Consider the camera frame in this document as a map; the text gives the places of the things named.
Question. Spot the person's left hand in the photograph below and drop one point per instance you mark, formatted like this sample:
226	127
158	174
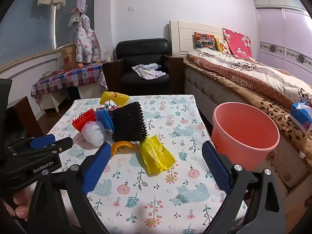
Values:
20	207

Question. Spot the yellow snack wrapper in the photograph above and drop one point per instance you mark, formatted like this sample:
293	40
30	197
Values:
117	97

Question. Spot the blue ribbed paper liner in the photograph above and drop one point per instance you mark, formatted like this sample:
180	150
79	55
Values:
103	119

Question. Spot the bed with quilts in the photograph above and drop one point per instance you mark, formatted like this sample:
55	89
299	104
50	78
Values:
275	117

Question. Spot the dotted patchwork duvet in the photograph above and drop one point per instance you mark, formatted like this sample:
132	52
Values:
256	75

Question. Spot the white hanging hat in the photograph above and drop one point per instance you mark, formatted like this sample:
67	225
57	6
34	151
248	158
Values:
73	18

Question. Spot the black leather armchair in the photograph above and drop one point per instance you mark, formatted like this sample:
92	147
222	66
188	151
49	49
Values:
141	51

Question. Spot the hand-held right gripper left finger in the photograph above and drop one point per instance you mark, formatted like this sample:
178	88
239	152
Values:
95	169

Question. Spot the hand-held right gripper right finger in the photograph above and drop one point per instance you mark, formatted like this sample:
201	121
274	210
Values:
215	165

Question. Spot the colourful wrapper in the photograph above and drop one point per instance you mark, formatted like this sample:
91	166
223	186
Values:
108	107

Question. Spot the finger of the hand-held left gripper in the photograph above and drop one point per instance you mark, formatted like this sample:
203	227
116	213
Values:
42	141
61	145

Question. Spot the clear plastic bag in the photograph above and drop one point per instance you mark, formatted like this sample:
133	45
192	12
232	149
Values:
93	134

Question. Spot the red ribbed paper liner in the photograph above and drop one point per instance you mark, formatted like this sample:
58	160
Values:
84	120

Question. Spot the blue tissue pack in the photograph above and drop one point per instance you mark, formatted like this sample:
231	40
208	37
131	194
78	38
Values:
299	119

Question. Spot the brown paper bag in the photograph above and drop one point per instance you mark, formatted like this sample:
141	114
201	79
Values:
69	57

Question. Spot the pink flower pillow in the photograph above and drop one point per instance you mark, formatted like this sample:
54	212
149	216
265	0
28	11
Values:
237	42

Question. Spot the floral bear tablecloth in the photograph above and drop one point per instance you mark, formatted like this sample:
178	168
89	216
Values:
158	195

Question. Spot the pastel puffer jacket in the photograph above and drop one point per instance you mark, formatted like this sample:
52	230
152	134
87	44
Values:
85	43

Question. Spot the lilac hanging hat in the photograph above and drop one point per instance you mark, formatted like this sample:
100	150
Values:
82	1

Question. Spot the orange fruit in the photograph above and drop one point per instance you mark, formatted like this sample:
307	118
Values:
80	66

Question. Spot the pink plastic bucket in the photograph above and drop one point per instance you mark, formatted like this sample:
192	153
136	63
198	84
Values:
243	126

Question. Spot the white wall switch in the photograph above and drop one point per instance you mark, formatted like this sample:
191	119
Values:
131	8

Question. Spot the white bed headboard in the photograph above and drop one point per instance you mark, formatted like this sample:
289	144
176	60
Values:
185	36

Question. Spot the colourful patterned pillow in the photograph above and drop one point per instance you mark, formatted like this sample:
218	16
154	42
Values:
204	41

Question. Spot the plastic cup with straw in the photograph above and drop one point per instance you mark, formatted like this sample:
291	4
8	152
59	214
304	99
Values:
108	56

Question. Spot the white side table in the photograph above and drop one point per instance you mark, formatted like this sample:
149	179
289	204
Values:
52	100

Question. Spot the red patterned white cloth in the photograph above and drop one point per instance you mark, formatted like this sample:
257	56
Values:
102	81

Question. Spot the white printed cloth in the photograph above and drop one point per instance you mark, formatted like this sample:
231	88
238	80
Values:
148	72

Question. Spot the orange peel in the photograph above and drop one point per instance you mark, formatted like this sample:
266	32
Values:
123	144

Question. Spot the yellow flower pillow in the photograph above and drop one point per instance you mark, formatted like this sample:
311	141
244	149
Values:
222	46

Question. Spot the black corrugated foam sleeve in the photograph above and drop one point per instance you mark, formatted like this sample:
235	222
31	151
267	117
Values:
128	121

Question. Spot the dark wooden chair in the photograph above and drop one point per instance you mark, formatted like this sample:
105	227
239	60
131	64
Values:
24	117

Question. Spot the lilac wardrobe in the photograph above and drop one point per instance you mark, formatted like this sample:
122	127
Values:
270	29

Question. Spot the checkered cloth side table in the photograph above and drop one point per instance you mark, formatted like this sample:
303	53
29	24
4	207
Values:
73	76

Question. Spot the yellow plastic bag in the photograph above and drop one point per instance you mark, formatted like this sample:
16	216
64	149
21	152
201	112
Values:
156	156

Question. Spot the dark window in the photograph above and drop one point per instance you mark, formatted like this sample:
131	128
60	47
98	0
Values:
24	29

